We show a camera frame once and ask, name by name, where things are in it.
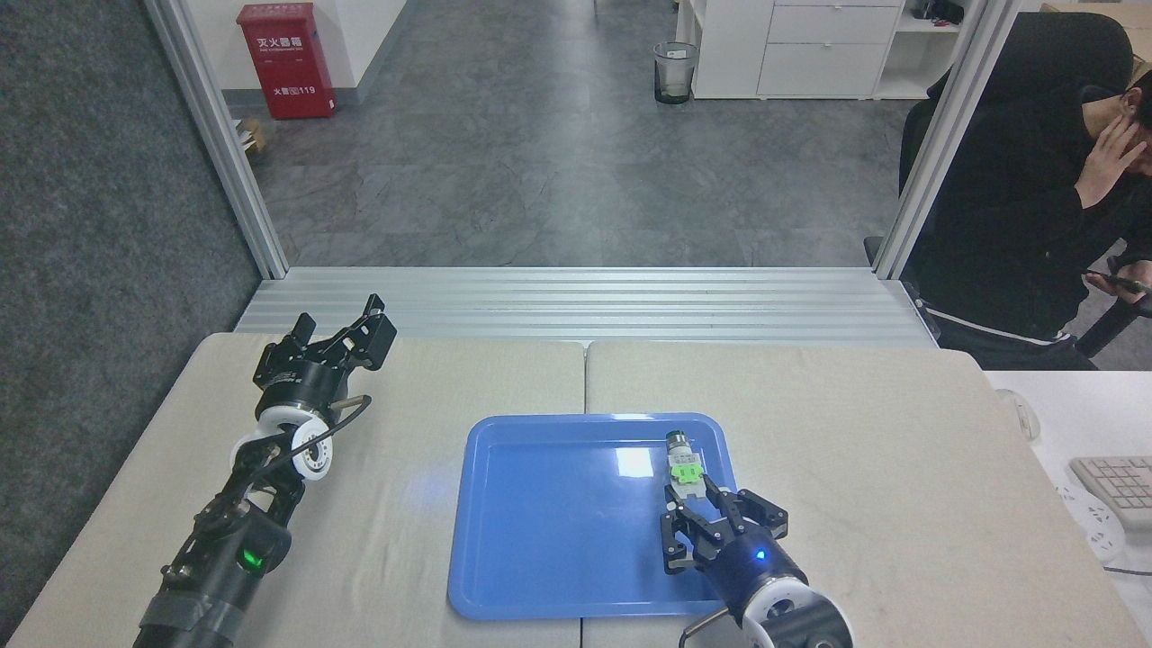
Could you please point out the white computer mouse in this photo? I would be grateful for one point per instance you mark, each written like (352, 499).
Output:
(1026, 416)

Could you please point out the green and silver switch part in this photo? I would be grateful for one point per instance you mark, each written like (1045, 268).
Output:
(684, 463)

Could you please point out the white keyboard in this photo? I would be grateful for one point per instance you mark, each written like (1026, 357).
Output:
(1120, 490)

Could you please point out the black mesh trash bin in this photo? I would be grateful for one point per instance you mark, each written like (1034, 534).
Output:
(675, 72)

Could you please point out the red fire extinguisher box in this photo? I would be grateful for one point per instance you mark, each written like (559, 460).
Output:
(286, 61)

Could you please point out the silver aluminium rail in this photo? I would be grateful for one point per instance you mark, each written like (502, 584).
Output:
(585, 306)

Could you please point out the person's left hand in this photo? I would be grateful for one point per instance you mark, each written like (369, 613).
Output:
(1136, 272)

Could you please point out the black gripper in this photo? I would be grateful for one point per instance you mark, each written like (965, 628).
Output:
(304, 382)
(754, 562)

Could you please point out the white drawer cabinet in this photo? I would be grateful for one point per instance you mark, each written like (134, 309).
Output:
(810, 49)

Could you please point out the white power strip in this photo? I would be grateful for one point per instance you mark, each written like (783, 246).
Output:
(1093, 526)

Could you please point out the silver aluminium post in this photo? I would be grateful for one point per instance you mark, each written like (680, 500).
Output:
(945, 135)
(220, 144)

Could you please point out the person's right hand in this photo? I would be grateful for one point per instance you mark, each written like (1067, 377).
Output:
(1102, 166)

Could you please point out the blue plastic tray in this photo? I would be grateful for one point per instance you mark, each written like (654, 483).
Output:
(576, 522)

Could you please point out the black phone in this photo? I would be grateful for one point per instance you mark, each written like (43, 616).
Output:
(1120, 281)

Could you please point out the black office chair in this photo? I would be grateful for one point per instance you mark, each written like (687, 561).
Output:
(1071, 49)

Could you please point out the small cardboard box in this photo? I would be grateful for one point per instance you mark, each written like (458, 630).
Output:
(248, 135)

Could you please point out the person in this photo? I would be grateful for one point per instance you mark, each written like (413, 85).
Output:
(999, 225)

